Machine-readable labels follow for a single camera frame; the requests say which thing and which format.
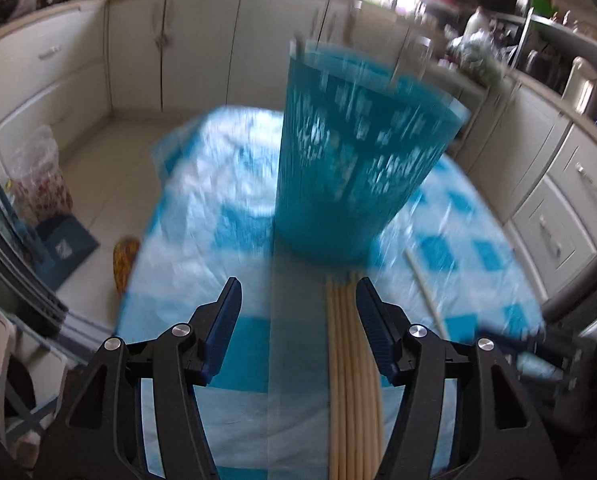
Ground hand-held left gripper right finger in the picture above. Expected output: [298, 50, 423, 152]
[355, 276, 562, 480]

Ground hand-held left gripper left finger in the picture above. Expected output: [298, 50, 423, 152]
[31, 276, 242, 480]

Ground bundle of wooden chopsticks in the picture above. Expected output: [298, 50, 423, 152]
[325, 271, 385, 480]

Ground single pale chopstick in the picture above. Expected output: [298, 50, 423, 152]
[403, 251, 449, 338]

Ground blue perforated plastic basket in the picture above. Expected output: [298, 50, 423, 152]
[273, 42, 472, 265]

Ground orange patterned slipper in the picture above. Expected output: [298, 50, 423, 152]
[112, 236, 142, 296]

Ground blue checkered tablecloth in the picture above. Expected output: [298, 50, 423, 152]
[116, 105, 547, 480]

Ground blue cardboard box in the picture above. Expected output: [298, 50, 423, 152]
[21, 215, 100, 291]

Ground clear flowered plastic bag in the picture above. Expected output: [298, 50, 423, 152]
[3, 125, 74, 228]

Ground white panelled drawer cabinets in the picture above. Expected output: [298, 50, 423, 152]
[459, 75, 597, 306]

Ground white base cabinets with doors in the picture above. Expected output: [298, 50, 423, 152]
[106, 0, 429, 126]

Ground bag of green vegetables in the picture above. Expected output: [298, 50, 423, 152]
[446, 30, 504, 83]

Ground cream electric thermos pot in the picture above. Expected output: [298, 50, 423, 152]
[561, 57, 597, 116]

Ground white drawer cabinet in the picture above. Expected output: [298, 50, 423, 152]
[0, 0, 112, 151]

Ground white jug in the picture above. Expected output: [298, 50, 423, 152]
[466, 7, 494, 41]

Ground metal counter shelf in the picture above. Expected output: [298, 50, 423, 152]
[499, 10, 597, 96]

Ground dark furniture frame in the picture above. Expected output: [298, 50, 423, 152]
[543, 250, 597, 436]

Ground dark sliding door frame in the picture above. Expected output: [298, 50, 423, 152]
[0, 125, 94, 361]

